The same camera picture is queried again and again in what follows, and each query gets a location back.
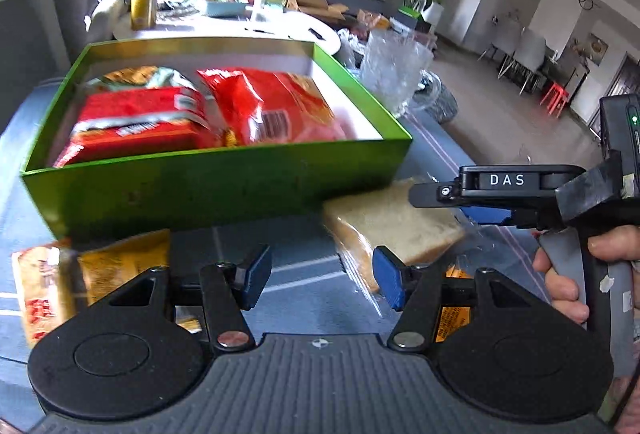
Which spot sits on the white dining chair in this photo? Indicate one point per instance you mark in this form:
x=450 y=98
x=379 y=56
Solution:
x=532 y=56
x=502 y=48

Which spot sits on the small white bottle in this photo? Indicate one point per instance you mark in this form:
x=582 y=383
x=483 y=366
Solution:
x=258 y=8

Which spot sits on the green and black box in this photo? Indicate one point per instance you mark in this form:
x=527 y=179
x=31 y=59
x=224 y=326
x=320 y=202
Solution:
x=410 y=13

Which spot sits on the dark stone round table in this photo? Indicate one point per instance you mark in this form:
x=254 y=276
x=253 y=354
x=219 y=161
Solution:
x=445 y=106

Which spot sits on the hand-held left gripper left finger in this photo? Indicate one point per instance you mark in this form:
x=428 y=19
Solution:
x=257 y=274

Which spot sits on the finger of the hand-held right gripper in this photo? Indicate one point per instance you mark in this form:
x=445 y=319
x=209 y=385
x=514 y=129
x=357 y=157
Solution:
x=487 y=215
x=442 y=195

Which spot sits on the person's right hand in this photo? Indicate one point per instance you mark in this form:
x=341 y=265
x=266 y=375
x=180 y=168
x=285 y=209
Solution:
x=565 y=294

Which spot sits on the glass mug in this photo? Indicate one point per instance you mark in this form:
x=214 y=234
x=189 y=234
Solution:
x=390 y=68

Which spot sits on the yellow striped snack packet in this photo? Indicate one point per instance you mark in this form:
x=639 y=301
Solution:
x=125 y=259

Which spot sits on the white cushion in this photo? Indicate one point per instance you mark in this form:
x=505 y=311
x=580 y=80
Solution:
x=107 y=13

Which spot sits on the green yellow snack packet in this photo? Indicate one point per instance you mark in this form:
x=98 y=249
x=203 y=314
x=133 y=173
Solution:
x=140 y=76

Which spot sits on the open cardboard box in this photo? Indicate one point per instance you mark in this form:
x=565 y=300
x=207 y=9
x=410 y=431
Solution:
x=312 y=3

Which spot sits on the orange label cake packet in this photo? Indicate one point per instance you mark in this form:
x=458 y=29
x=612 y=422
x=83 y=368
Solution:
x=452 y=329

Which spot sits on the green cardboard box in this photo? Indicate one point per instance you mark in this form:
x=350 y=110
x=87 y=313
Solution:
x=200 y=184

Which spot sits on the black pen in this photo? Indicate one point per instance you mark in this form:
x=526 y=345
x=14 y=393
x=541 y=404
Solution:
x=262 y=31

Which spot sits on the pile of small wrappers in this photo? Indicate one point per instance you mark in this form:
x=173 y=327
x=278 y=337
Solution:
x=175 y=6

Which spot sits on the bagged bread slices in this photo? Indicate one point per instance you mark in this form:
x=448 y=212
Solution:
x=390 y=224

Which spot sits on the clear plastic bag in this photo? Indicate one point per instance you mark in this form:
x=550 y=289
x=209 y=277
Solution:
x=352 y=46

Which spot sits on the yellow can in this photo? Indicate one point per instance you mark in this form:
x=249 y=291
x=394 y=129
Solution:
x=145 y=11

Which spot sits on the light blue tray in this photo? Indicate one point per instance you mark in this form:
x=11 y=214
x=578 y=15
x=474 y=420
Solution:
x=225 y=8

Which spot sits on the red stool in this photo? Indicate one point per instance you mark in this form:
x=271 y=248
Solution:
x=555 y=93

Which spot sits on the wall picture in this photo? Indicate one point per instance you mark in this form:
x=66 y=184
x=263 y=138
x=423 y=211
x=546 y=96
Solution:
x=592 y=48

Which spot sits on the black remote control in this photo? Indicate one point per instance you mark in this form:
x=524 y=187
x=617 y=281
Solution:
x=315 y=34

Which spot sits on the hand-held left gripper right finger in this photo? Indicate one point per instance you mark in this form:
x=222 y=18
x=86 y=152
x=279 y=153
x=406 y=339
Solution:
x=387 y=276

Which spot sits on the orange red cracker packet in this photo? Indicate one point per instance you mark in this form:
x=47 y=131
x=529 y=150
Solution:
x=42 y=294

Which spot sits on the orange plastic bag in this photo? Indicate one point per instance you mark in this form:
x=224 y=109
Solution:
x=372 y=19

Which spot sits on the person's right forearm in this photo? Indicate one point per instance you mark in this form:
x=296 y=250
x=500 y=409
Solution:
x=630 y=409

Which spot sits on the white round table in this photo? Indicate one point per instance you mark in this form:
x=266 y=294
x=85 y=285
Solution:
x=210 y=26

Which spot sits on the red orange snack packet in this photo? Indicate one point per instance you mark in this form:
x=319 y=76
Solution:
x=260 y=103

